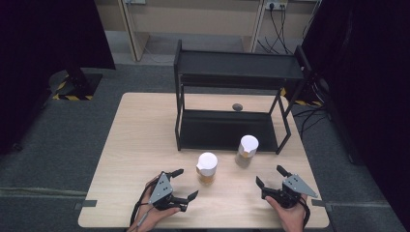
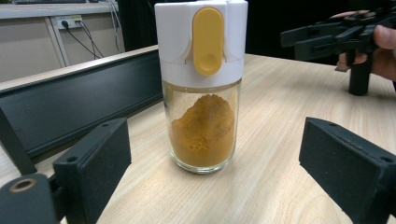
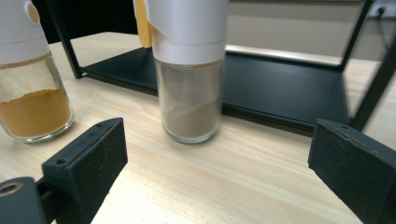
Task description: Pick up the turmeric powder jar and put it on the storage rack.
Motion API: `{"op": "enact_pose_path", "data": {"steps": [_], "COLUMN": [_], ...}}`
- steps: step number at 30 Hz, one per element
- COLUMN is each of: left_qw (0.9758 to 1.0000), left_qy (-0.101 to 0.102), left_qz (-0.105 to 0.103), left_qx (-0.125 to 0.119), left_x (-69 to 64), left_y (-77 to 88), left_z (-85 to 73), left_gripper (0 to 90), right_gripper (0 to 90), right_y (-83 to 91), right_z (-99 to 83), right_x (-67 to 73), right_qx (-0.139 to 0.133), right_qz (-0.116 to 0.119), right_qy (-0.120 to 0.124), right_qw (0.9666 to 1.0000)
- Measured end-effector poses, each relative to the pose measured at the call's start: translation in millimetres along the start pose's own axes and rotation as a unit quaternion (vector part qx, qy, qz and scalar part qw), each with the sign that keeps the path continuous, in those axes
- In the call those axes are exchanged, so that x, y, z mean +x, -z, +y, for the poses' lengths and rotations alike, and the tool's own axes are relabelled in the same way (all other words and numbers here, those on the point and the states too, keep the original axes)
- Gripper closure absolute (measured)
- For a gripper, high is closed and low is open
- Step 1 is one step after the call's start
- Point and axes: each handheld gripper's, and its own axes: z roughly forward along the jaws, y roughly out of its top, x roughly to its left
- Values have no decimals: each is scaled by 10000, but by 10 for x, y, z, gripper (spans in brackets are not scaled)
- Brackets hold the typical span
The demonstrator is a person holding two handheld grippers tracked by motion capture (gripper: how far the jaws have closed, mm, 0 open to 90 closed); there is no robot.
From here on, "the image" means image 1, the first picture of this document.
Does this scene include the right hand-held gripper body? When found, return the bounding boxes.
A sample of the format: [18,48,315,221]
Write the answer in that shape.
[261,174,319,209]

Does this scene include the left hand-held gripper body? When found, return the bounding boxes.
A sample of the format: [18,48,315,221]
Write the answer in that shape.
[148,172,190,213]

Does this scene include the orange-filled jar with white lid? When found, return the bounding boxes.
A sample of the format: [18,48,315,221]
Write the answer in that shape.
[195,152,219,186]

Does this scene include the pale-filled jar with white lid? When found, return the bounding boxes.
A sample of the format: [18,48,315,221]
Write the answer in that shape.
[234,134,260,169]

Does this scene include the black metal two-tier rack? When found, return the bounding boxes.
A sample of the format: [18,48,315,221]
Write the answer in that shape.
[173,39,313,156]

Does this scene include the person's left hand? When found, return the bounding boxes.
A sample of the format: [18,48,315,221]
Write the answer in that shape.
[126,175,182,232]

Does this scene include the person's right hand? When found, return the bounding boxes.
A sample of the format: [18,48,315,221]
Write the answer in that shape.
[264,192,308,232]

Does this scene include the grey floor tape piece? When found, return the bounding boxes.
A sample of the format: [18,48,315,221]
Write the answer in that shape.
[73,199,99,211]
[310,198,333,212]

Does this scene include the black curtain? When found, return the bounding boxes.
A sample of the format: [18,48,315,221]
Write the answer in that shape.
[301,0,410,223]
[0,0,116,156]

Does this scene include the stand base with hazard tape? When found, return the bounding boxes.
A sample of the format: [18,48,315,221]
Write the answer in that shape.
[47,69,104,102]

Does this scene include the right hand-held gripper cable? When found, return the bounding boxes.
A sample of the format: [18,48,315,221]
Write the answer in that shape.
[298,196,312,230]

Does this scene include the hand-held gripper cable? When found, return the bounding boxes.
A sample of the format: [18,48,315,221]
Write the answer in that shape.
[298,196,312,230]
[129,178,161,227]

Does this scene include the left hand-held gripper cable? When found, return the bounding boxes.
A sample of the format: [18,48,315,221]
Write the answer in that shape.
[129,178,161,227]

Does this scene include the black hanging power cables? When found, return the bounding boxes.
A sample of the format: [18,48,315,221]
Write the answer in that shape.
[255,3,296,55]

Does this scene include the white wall power socket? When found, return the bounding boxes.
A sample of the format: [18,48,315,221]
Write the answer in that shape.
[264,0,289,11]

